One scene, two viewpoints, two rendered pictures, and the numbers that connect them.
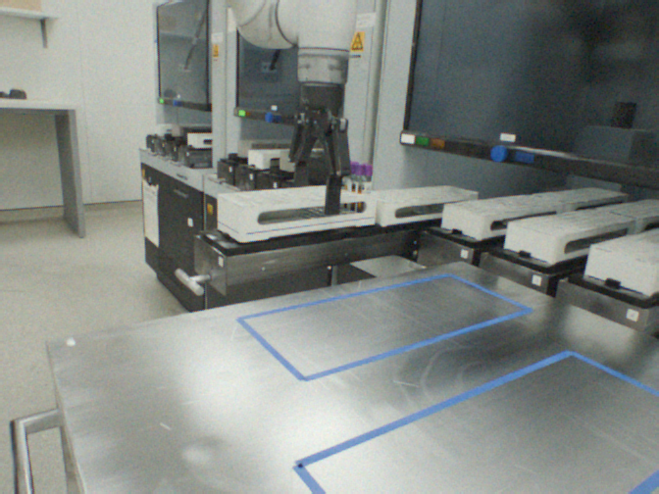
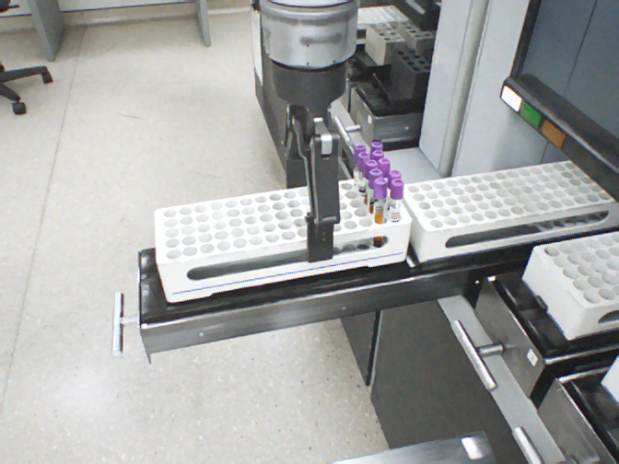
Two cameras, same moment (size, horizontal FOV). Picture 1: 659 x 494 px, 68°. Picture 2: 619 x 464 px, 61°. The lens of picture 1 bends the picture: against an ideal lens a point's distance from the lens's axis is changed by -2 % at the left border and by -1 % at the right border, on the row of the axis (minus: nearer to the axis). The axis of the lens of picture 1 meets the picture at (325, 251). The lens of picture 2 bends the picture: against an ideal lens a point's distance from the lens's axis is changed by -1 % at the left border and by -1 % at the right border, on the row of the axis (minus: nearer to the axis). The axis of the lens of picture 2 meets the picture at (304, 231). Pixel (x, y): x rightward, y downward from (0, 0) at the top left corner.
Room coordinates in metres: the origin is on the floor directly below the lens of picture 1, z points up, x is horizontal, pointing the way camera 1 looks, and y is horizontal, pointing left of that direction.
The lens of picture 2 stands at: (0.48, -0.17, 1.28)
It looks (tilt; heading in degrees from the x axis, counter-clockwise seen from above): 41 degrees down; 23
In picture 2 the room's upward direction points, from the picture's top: straight up
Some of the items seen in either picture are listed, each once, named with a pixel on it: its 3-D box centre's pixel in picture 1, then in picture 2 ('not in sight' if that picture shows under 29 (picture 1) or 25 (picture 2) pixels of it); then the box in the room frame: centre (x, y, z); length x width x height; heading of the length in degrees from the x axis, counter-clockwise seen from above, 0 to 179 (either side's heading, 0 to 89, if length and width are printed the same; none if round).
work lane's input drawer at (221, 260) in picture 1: (354, 238); (381, 260); (1.00, -0.06, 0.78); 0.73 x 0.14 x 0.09; 127
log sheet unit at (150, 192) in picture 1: (148, 212); (253, 40); (2.45, 0.91, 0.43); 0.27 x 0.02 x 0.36; 37
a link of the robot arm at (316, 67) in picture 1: (323, 69); (309, 26); (0.93, 0.02, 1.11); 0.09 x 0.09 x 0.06
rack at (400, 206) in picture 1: (418, 206); (508, 210); (1.10, -0.20, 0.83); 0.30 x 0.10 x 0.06; 127
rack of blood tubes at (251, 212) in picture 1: (300, 209); (282, 235); (0.92, 0.05, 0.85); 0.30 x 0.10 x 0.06; 127
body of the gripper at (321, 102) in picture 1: (321, 111); (309, 98); (0.93, 0.02, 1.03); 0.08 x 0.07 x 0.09; 37
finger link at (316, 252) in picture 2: (332, 195); (320, 237); (0.89, -0.01, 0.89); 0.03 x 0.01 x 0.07; 127
